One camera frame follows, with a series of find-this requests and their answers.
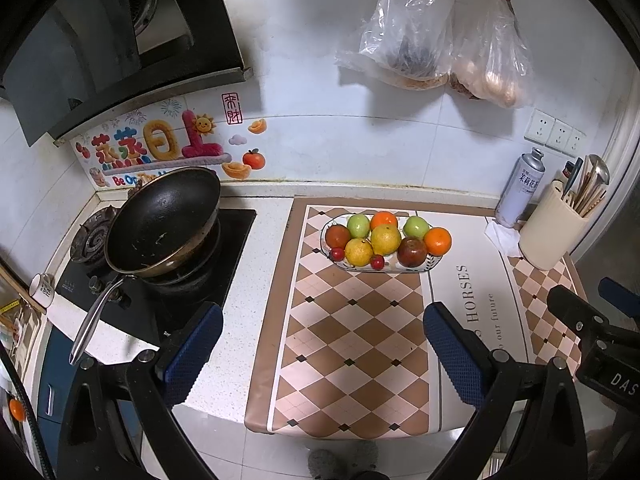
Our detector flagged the person's right forearm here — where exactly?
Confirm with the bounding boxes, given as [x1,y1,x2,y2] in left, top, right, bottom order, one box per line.
[584,395,631,466]

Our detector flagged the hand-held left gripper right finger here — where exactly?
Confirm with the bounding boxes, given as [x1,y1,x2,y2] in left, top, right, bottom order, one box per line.
[423,301,585,480]

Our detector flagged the metal spoons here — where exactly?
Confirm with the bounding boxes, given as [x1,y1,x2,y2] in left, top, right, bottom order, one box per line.
[582,154,611,196]

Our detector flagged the black gas stove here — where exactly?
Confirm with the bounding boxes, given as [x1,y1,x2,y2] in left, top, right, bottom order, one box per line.
[54,205,257,351]

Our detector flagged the colourful wall sticker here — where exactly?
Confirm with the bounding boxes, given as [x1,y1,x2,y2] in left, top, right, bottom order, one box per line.
[75,92,266,190]

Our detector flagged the red-orange round fruit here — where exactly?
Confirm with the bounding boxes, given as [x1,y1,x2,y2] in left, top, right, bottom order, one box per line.
[325,224,352,251]

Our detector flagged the black wok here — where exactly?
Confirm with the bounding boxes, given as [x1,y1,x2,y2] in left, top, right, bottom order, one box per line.
[69,166,222,365]

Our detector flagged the cream utensil holder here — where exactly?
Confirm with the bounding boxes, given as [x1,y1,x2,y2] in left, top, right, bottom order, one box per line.
[518,180,607,271]

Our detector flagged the checkered table mat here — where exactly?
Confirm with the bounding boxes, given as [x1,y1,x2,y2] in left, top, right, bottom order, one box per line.
[243,195,591,436]

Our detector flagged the black range hood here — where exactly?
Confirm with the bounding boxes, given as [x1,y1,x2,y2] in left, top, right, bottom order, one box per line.
[0,0,253,147]

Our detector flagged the dark-handled utensil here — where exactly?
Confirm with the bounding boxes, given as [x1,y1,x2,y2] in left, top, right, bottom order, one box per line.
[561,157,585,200]

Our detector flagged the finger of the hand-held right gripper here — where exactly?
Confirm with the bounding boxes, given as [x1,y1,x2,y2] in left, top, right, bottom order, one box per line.
[598,276,640,321]
[546,285,608,346]

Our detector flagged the floral print oval plate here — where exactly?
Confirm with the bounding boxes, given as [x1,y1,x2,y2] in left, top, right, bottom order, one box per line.
[320,213,446,274]

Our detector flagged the white cup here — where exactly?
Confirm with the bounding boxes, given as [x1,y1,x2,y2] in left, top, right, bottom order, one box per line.
[28,273,57,309]

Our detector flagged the grey spray can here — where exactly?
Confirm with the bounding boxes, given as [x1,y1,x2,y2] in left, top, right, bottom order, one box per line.
[495,147,546,229]

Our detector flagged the grey slipper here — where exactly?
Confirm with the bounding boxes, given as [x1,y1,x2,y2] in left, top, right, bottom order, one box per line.
[306,441,381,480]

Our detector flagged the dark red apple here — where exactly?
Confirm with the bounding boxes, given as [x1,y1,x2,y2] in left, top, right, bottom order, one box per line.
[397,238,429,268]

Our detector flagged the bundle of chopsticks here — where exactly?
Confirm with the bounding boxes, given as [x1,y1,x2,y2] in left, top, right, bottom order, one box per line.
[565,185,608,218]

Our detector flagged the white tissue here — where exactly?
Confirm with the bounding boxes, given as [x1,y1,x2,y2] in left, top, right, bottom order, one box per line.
[483,220,523,256]

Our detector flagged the clear plastic bag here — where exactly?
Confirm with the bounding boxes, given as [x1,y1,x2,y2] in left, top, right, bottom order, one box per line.
[334,0,456,92]
[447,0,533,109]

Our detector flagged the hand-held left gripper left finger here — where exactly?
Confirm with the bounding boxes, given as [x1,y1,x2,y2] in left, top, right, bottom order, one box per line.
[56,301,224,480]

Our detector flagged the blue cabinet drawer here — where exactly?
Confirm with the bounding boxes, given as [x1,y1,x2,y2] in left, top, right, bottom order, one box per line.
[35,330,81,466]

